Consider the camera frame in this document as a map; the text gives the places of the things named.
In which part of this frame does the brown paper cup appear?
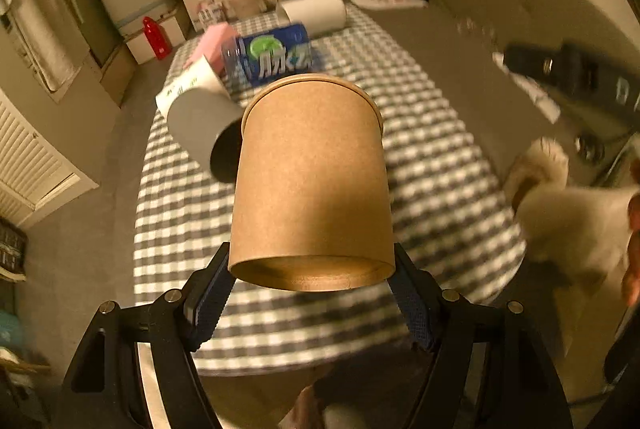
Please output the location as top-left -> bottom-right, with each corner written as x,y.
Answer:
228,74 -> 395,293

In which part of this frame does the grey cup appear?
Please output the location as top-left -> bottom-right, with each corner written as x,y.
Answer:
167,88 -> 244,183

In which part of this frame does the white plain cup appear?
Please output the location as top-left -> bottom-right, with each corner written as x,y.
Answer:
276,0 -> 347,38

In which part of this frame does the white floral paper cup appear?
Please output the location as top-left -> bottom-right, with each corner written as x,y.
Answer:
155,56 -> 229,118

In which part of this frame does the pink cup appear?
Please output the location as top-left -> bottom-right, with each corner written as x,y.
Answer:
183,22 -> 239,75

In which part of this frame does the white paper on sofa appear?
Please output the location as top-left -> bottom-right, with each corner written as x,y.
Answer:
491,52 -> 561,124

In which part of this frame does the grey sofa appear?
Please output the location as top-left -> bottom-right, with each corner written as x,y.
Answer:
371,0 -> 639,184

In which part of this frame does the checkered tablecloth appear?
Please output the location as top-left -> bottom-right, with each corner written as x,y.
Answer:
134,7 -> 525,377

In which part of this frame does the white louvered wardrobe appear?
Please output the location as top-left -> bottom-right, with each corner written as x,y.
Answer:
0,94 -> 98,230

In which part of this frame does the hanging white towel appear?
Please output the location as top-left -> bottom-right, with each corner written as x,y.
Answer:
1,0 -> 90,101

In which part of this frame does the red bottle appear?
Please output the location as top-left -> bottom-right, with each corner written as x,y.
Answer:
142,16 -> 171,61

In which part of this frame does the white box under washer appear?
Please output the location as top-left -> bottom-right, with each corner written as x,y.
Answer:
119,6 -> 189,66

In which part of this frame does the blue label water bottle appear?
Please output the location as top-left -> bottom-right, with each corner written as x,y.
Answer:
221,23 -> 314,87

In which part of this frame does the pink lined trash bin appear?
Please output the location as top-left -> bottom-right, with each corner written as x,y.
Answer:
228,0 -> 268,20

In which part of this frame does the white printed package bag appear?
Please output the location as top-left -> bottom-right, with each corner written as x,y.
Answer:
196,0 -> 228,30

